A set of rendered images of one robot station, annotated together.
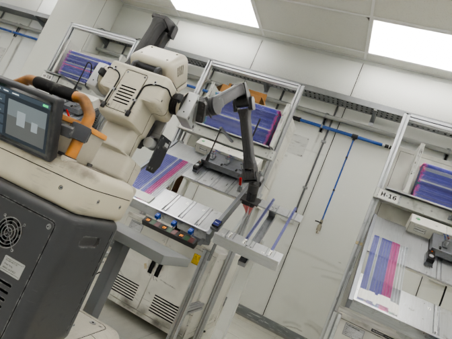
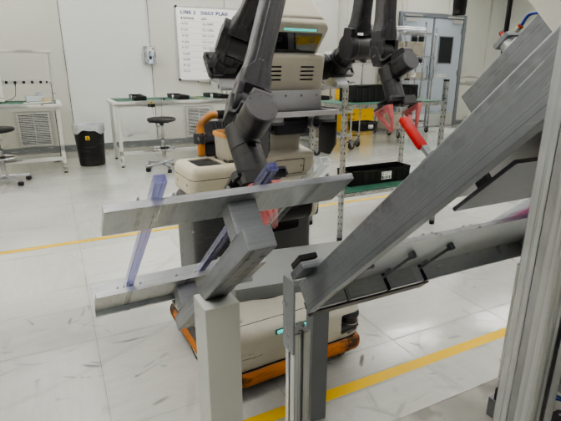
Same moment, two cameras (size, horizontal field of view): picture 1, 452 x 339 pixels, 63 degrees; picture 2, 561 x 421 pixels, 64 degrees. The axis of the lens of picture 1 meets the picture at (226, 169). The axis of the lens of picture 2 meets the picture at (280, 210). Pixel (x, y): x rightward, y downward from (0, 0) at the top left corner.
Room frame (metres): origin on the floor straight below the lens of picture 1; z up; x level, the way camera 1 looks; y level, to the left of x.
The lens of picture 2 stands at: (2.58, -0.72, 1.17)
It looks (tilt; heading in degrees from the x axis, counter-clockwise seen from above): 17 degrees down; 134
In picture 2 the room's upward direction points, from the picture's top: straight up
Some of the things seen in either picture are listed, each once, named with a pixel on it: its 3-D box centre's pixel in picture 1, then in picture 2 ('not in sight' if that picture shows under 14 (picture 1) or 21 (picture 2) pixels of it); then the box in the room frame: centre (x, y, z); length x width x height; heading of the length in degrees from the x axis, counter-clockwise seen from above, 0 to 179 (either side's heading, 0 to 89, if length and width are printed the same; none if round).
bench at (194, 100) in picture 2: not in sight; (181, 128); (-2.68, 2.84, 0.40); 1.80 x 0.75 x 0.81; 70
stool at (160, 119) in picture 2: not in sight; (164, 144); (-2.17, 2.24, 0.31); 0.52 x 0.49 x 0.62; 70
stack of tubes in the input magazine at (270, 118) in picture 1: (241, 120); not in sight; (2.58, 0.04, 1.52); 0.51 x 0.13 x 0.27; 70
